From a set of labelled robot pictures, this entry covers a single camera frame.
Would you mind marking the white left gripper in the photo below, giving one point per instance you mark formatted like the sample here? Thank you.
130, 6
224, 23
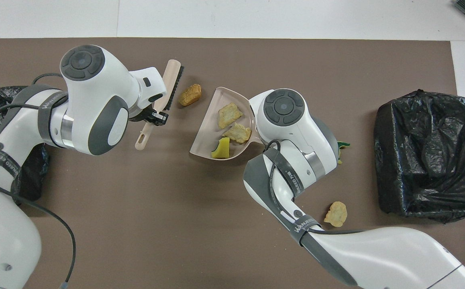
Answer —
152, 86

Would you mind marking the orange-brown sponge chunk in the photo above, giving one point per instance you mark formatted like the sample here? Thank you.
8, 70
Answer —
189, 95

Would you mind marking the beige hand brush black bristles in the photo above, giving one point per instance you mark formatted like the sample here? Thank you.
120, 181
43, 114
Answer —
172, 76

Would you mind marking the beige plastic dustpan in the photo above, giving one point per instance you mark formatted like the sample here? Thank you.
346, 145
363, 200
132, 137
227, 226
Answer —
204, 136

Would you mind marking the green and yellow sponge piece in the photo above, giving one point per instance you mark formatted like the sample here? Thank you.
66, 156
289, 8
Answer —
221, 150

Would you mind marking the pale yellow foam chunk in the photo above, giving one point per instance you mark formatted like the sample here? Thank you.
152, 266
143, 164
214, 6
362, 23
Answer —
237, 133
230, 115

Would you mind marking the notched green yellow sponge piece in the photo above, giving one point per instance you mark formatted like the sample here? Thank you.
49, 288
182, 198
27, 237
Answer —
343, 143

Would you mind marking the small rounded yellow foam chunk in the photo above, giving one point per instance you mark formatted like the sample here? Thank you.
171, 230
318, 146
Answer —
336, 214

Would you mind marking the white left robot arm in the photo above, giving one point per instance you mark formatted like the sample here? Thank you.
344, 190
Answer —
108, 80

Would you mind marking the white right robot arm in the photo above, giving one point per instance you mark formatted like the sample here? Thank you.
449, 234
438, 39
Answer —
377, 253

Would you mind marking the large brown table mat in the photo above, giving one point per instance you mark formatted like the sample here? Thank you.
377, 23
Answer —
176, 220

